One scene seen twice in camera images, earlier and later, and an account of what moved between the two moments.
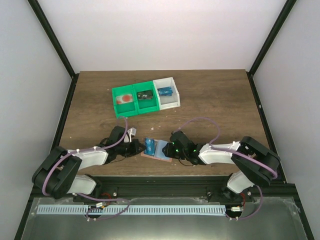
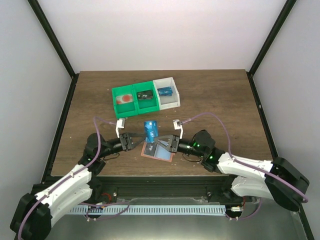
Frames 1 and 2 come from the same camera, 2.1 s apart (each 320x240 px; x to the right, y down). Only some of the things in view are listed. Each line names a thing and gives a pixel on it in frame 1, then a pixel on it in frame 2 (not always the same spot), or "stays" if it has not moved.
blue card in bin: (166, 91) stays
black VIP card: (145, 95) stays
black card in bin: (145, 95) stays
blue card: (149, 143) to (151, 130)
